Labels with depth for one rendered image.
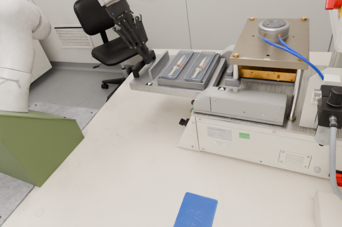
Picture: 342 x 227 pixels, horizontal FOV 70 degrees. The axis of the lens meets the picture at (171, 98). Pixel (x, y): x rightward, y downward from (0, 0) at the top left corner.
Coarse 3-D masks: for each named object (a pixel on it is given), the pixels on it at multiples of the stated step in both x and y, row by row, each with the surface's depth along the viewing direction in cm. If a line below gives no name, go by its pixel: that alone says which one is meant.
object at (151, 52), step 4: (152, 52) 95; (152, 56) 96; (140, 60) 90; (136, 64) 88; (140, 64) 89; (144, 64) 91; (132, 68) 87; (136, 68) 87; (140, 68) 89; (132, 72) 88; (136, 72) 87; (136, 76) 88
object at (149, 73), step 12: (156, 60) 97; (168, 60) 96; (144, 72) 91; (156, 72) 88; (216, 72) 83; (132, 84) 86; (144, 84) 84; (156, 84) 83; (216, 84) 82; (180, 96) 81; (192, 96) 78
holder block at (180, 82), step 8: (192, 56) 90; (216, 56) 87; (168, 64) 88; (192, 64) 85; (216, 64) 85; (184, 72) 82; (208, 72) 79; (160, 80) 81; (168, 80) 80; (176, 80) 78; (184, 80) 78; (208, 80) 79; (192, 88) 78; (200, 88) 76
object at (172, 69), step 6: (180, 54) 90; (186, 54) 90; (174, 60) 88; (180, 60) 87; (186, 60) 86; (168, 66) 85; (174, 66) 84; (180, 66) 84; (168, 72) 81; (174, 72) 81
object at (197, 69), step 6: (204, 54) 88; (210, 54) 87; (198, 60) 85; (204, 60) 84; (210, 60) 84; (192, 66) 82; (198, 66) 82; (204, 66) 81; (192, 72) 79; (198, 72) 79; (192, 78) 76; (198, 78) 76
